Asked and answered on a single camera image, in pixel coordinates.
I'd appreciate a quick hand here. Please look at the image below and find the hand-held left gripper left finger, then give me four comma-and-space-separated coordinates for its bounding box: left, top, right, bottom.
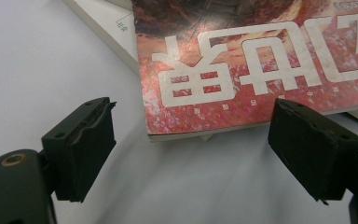
41, 96, 117, 203

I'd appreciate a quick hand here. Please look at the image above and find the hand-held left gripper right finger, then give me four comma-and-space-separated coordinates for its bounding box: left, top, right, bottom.
268, 98, 358, 204

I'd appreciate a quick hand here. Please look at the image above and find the red-brown cover magazine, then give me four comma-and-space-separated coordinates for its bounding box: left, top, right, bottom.
131, 0, 358, 143

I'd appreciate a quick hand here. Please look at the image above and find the white green-print magazine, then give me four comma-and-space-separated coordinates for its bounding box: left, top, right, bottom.
62, 0, 141, 76

